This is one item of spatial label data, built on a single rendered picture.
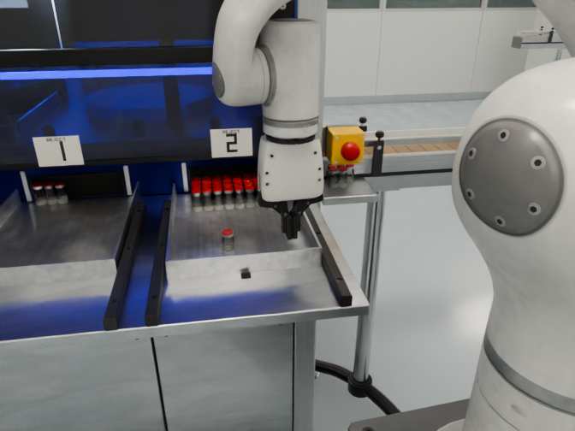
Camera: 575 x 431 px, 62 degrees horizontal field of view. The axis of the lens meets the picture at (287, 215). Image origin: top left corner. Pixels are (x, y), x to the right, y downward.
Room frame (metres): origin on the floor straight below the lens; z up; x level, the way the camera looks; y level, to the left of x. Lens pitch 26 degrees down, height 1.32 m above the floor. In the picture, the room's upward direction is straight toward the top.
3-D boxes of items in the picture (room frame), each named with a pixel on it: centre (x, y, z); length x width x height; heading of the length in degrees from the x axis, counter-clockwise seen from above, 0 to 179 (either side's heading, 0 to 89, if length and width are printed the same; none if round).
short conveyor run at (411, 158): (1.21, -0.39, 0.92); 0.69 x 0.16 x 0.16; 99
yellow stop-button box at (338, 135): (1.03, -0.13, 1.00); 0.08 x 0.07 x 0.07; 9
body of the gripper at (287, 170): (0.71, 0.00, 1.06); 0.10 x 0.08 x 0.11; 102
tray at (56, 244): (0.81, 0.44, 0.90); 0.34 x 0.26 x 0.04; 9
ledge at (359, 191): (1.07, -0.13, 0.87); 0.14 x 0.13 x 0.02; 9
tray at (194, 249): (0.85, 0.10, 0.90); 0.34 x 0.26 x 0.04; 10
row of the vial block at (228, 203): (0.94, 0.11, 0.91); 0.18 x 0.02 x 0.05; 100
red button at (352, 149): (0.98, -0.13, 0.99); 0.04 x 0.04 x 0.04; 9
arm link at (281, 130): (0.71, -0.01, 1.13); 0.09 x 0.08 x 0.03; 102
